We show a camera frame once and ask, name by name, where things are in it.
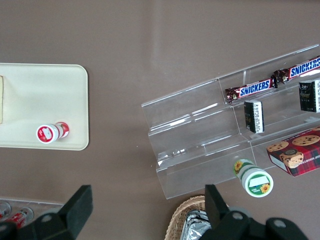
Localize red tartan cookie box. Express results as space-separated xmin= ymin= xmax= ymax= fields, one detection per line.
xmin=266 ymin=126 xmax=320 ymax=178

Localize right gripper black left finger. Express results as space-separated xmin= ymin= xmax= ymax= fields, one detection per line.
xmin=0 ymin=184 xmax=94 ymax=240

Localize green sunflower yogurt cup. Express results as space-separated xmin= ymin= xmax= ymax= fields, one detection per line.
xmin=232 ymin=158 xmax=275 ymax=198

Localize red lidded yogurt cup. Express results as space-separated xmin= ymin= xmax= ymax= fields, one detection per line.
xmin=35 ymin=121 xmax=71 ymax=145

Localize triangular sandwich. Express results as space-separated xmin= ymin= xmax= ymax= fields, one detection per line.
xmin=0 ymin=74 xmax=5 ymax=125

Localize small black snack box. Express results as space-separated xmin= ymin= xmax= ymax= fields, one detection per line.
xmin=299 ymin=79 xmax=320 ymax=113
xmin=243 ymin=99 xmax=266 ymax=135

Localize light wicker basket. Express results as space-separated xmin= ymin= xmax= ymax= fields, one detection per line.
xmin=166 ymin=195 xmax=230 ymax=240

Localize beige plastic tray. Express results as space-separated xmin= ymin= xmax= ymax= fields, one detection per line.
xmin=0 ymin=63 xmax=90 ymax=151

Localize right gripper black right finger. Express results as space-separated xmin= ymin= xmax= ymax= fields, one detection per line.
xmin=199 ymin=184 xmax=310 ymax=240

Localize Snickers chocolate bar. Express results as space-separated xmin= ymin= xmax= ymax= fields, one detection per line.
xmin=272 ymin=55 xmax=320 ymax=86
xmin=224 ymin=77 xmax=279 ymax=105

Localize stacked foil containers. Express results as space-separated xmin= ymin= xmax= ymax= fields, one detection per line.
xmin=181 ymin=209 xmax=213 ymax=240

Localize clear acrylic bottle rack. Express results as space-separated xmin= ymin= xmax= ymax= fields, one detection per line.
xmin=0 ymin=198 xmax=66 ymax=226

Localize clear acrylic stepped display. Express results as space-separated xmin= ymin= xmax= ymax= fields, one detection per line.
xmin=140 ymin=44 xmax=320 ymax=200

